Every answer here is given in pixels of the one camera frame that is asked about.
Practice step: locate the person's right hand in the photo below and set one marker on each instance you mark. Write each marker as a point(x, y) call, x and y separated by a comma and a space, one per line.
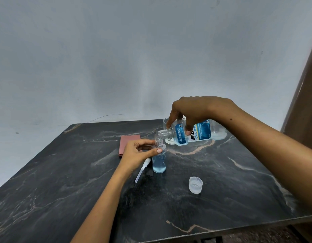
point(204, 108)

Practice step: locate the person's left hand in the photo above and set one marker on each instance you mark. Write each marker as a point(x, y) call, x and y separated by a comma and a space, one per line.
point(133, 158)

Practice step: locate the black pump dispenser head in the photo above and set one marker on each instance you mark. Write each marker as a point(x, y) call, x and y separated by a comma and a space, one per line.
point(143, 168)

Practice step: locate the large bottle with blue label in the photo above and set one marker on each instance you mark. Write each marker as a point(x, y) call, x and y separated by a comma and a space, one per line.
point(216, 131)

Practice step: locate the small clear bottle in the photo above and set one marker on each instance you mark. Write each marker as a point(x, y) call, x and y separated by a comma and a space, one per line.
point(159, 167)

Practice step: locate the clear drinking glass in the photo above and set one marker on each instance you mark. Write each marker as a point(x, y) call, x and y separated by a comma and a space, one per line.
point(165, 123)

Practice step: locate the clear plastic bottle cap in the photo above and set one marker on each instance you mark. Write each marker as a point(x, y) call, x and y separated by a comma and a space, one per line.
point(195, 186)

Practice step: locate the person's right forearm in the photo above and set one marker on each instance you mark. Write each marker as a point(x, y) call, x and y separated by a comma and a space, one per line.
point(277, 151)

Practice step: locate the person's left forearm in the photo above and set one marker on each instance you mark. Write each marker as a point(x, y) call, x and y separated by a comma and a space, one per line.
point(101, 210)

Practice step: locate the pink folded cloth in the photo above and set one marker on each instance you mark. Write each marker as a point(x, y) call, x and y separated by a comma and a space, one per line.
point(124, 142)

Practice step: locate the brown wooden door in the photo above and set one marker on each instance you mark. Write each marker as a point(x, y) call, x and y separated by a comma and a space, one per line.
point(306, 116)

